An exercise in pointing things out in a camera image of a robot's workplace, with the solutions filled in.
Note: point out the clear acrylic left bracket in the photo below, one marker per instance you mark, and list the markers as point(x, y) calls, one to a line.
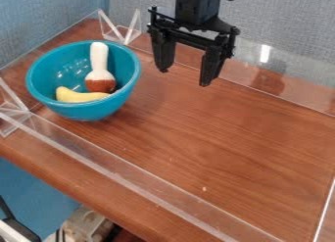
point(14, 114)

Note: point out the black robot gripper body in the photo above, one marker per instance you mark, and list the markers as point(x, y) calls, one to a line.
point(192, 23)

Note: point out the blue bowl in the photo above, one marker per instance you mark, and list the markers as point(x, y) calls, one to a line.
point(64, 66)

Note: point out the clear acrylic corner bracket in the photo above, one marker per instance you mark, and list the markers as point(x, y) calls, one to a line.
point(121, 34)

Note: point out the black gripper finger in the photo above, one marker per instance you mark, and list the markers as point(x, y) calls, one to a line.
point(162, 47)
point(212, 63)

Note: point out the clear acrylic front barrier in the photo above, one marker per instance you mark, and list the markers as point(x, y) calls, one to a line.
point(148, 205)

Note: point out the yellow toy banana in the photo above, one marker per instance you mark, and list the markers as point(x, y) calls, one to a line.
point(66, 95)

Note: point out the white equipment under table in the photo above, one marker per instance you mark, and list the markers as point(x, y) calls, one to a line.
point(84, 226)

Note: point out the clear acrylic barrier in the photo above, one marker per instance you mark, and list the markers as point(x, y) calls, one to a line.
point(289, 77)
point(148, 205)

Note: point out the white brown toy mushroom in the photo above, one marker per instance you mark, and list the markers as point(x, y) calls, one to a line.
point(98, 79)

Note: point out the clear acrylic back barrier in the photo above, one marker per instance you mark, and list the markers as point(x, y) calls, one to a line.
point(289, 77)

